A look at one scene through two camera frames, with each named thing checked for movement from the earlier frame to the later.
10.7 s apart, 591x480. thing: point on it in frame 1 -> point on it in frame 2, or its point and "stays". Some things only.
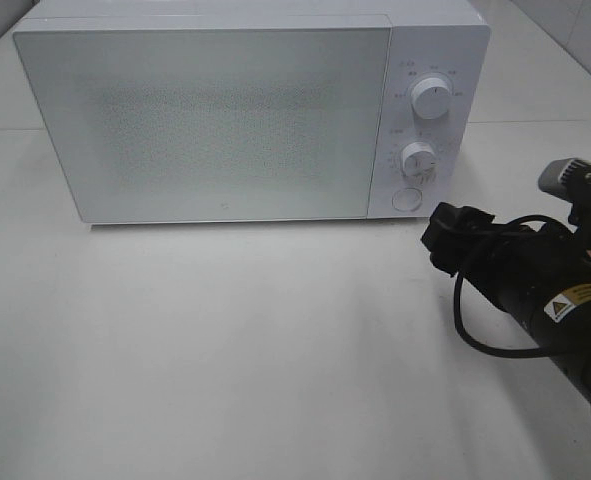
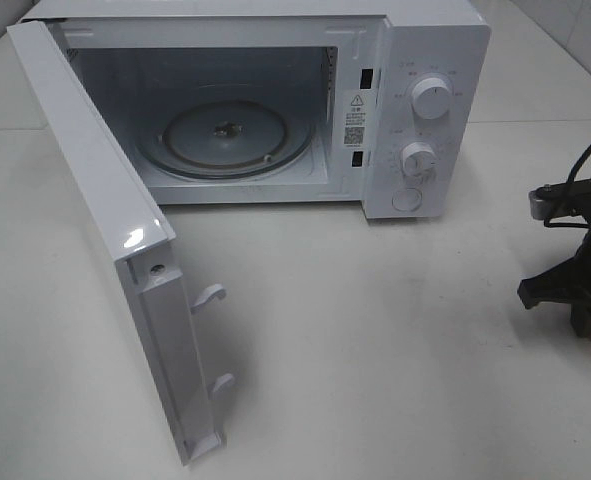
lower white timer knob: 418,159 stays
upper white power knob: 430,97 stays
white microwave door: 211,123 -> 161,306
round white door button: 407,199 stays
